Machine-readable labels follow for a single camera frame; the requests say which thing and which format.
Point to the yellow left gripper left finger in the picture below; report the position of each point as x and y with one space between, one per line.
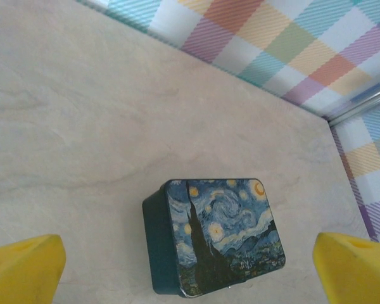
25 272

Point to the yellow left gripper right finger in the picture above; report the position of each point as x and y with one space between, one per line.
354 272

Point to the starry night tin box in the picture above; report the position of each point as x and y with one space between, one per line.
221 234

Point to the aluminium frame post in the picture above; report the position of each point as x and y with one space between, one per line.
361 107

